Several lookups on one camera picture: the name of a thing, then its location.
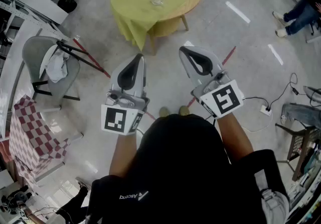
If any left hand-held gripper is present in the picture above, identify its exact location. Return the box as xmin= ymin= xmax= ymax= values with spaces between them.
xmin=101 ymin=54 xmax=150 ymax=136

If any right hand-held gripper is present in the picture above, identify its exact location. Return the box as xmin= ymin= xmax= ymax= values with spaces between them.
xmin=178 ymin=46 xmax=245 ymax=120

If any person's left forearm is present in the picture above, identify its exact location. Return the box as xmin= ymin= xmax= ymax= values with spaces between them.
xmin=108 ymin=129 xmax=141 ymax=179

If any person's right forearm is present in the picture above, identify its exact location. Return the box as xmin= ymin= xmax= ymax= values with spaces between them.
xmin=215 ymin=111 xmax=254 ymax=163

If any person's left shoe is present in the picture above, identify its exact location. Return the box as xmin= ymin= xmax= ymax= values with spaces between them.
xmin=158 ymin=106 xmax=172 ymax=119

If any round wooden table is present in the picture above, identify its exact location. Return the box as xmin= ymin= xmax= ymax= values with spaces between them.
xmin=147 ymin=0 xmax=203 ymax=56

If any black folding stand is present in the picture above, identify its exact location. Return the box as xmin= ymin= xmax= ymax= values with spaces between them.
xmin=56 ymin=40 xmax=106 ymax=73

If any white crumpled cloth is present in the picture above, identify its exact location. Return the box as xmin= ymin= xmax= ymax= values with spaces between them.
xmin=45 ymin=49 xmax=70 ymax=83

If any yellow-green tablecloth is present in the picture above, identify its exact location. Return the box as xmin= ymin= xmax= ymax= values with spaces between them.
xmin=109 ymin=0 xmax=206 ymax=52

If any white power strip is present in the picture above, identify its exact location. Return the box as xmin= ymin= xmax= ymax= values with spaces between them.
xmin=259 ymin=104 xmax=273 ymax=117

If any black waste bin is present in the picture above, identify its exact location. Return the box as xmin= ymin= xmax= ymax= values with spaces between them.
xmin=57 ymin=0 xmax=78 ymax=14

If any grey chair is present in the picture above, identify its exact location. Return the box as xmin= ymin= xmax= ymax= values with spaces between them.
xmin=22 ymin=36 xmax=81 ymax=102

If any person's black shirt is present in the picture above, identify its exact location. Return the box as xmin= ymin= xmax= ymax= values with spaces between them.
xmin=84 ymin=114 xmax=289 ymax=224

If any brown perforated stool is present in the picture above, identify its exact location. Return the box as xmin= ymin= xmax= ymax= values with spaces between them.
xmin=275 ymin=122 xmax=321 ymax=182

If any black device on stand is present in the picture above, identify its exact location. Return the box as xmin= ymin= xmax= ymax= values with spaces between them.
xmin=1 ymin=184 xmax=34 ymax=215

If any black power cable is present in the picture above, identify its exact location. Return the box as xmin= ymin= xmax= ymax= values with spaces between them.
xmin=241 ymin=72 xmax=300 ymax=113

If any perforated metal shelf frame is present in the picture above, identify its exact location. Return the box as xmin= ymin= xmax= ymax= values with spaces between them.
xmin=0 ymin=0 xmax=70 ymax=42

